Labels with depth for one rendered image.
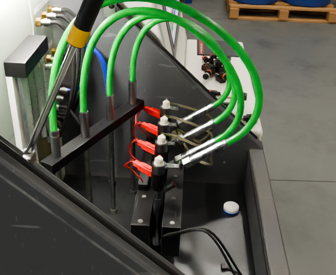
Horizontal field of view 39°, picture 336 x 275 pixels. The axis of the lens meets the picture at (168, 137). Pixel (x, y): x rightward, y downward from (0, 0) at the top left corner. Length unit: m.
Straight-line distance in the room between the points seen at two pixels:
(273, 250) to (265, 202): 0.15
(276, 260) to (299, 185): 1.88
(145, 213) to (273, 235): 0.27
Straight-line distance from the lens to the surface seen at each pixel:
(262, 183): 1.15
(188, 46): 1.84
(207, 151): 0.90
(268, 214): 1.07
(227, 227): 1.19
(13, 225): 0.59
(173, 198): 1.02
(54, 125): 0.91
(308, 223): 2.58
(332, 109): 3.75
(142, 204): 1.01
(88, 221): 0.57
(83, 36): 0.47
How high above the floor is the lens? 1.62
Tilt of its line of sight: 31 degrees down
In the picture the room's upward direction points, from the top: 2 degrees clockwise
